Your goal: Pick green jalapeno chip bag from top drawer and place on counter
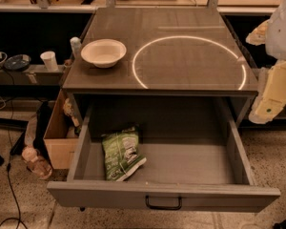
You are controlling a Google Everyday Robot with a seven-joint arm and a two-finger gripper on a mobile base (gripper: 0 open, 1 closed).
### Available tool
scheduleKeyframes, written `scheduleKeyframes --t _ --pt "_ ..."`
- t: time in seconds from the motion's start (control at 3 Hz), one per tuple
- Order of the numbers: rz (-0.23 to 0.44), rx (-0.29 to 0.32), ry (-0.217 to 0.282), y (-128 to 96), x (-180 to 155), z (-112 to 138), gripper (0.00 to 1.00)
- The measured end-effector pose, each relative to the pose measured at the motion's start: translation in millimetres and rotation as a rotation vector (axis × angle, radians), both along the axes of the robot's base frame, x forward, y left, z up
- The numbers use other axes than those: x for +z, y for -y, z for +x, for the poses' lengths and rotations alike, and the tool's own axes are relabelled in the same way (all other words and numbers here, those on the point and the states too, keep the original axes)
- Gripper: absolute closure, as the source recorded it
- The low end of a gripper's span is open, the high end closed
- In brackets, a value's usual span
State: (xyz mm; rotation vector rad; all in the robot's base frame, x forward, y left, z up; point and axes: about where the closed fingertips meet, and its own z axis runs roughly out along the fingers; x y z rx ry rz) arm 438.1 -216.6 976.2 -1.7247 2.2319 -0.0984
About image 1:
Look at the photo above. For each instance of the white paper bowl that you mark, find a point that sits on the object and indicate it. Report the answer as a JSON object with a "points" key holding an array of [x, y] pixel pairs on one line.
{"points": [[103, 53]]}

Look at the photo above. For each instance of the green jalapeno chip bag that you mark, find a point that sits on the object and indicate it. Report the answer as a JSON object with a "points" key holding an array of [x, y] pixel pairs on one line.
{"points": [[121, 155]]}

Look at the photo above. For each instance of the clear plastic bottle on floor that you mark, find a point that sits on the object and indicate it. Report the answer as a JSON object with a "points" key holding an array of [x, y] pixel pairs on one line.
{"points": [[36, 163]]}

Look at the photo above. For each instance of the grey open top drawer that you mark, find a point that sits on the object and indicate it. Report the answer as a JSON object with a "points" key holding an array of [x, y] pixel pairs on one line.
{"points": [[193, 151]]}

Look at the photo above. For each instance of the dark round plate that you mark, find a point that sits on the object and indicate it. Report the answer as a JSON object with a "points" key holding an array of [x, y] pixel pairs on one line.
{"points": [[17, 63]]}

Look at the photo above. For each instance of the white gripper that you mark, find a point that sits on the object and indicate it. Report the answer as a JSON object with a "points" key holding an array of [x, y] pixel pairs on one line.
{"points": [[282, 32]]}

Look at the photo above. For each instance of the cardboard box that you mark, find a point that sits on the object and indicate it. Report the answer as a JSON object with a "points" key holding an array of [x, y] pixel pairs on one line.
{"points": [[60, 137]]}

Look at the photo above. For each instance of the grey side shelf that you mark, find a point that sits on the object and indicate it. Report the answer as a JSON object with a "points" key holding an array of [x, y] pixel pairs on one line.
{"points": [[33, 75]]}

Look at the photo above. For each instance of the grey counter cabinet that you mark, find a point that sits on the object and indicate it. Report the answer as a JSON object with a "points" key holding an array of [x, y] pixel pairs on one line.
{"points": [[169, 51]]}

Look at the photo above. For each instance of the black drawer handle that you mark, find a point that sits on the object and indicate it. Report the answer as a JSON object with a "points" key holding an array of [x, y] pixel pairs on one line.
{"points": [[167, 204]]}

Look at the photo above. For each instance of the white plastic bottle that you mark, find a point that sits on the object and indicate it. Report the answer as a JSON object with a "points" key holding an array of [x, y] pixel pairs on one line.
{"points": [[75, 46]]}

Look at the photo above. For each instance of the white paper cup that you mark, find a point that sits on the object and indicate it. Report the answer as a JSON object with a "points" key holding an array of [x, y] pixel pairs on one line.
{"points": [[49, 60]]}

